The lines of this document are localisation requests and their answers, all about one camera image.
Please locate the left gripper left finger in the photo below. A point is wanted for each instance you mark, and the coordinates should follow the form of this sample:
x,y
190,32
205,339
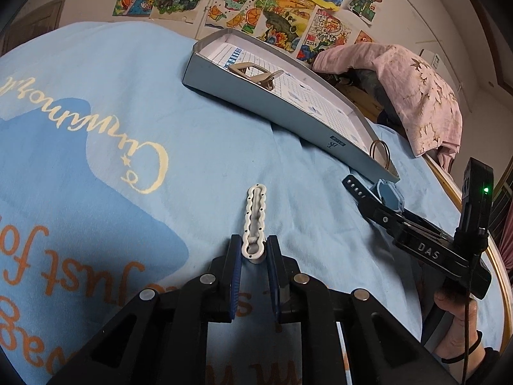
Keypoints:
x,y
161,338

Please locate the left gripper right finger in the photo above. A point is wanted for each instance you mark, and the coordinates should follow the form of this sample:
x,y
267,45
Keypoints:
x,y
346,338

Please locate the white wavy hair clip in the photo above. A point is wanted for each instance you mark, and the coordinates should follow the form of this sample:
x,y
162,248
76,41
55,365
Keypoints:
x,y
253,248

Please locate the beige hair claw clip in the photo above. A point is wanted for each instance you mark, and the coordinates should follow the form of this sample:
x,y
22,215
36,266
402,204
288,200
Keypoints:
x,y
256,73

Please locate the person's right hand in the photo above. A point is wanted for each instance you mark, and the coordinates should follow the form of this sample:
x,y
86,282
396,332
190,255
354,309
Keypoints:
x,y
463,326

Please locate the pink floral blanket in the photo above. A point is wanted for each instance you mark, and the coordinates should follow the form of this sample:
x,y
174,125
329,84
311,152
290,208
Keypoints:
x,y
425,104

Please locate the silver bangle with clasp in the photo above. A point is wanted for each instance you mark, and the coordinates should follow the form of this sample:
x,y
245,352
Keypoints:
x,y
379,151

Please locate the light blue cartoon bedsheet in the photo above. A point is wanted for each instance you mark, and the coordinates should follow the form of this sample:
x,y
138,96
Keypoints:
x,y
115,177

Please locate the white air conditioner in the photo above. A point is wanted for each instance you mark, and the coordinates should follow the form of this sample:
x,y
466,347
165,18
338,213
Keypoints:
x,y
431,58

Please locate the grey shallow cardboard box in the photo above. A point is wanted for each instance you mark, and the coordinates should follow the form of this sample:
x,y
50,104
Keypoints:
x,y
301,102

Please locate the brown wooden door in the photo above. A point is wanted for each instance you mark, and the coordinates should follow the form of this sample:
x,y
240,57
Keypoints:
x,y
42,20

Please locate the wooden bed frame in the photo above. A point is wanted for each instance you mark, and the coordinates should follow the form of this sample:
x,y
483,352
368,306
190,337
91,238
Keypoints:
x,y
461,208

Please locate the colourful wall drawings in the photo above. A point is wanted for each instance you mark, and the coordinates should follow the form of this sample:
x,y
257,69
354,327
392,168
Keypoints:
x,y
302,28

